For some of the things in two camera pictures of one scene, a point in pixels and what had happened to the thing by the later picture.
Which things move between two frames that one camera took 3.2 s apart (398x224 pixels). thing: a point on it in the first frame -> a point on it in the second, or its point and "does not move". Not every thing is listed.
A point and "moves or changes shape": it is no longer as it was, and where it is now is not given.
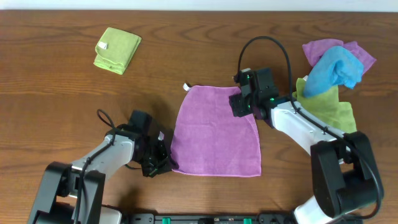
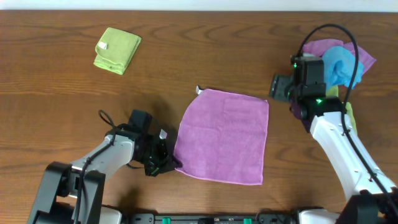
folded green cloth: x=115 y=49 does not move
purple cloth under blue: x=314 y=51 does not move
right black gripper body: x=237 y=106 -> x=278 y=86
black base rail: x=260 y=218 does not move
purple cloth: x=208 y=139 moves or changes shape
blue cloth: x=337 y=66 does not move
